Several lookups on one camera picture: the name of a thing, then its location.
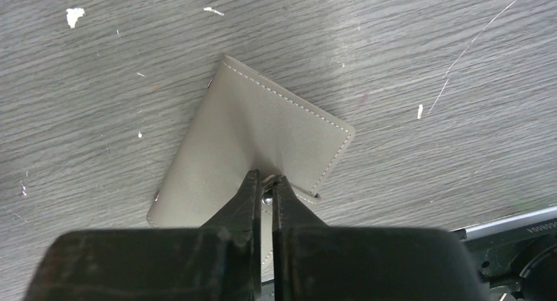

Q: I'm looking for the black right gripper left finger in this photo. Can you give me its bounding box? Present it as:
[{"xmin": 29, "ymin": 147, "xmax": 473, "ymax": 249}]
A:
[{"xmin": 24, "ymin": 170, "xmax": 262, "ymax": 300}]

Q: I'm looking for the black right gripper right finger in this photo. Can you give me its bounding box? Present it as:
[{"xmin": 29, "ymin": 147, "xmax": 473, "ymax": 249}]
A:
[{"xmin": 272, "ymin": 175, "xmax": 489, "ymax": 300}]

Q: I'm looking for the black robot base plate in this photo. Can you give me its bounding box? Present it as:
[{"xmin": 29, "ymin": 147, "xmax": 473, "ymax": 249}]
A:
[{"xmin": 454, "ymin": 205, "xmax": 556, "ymax": 300}]

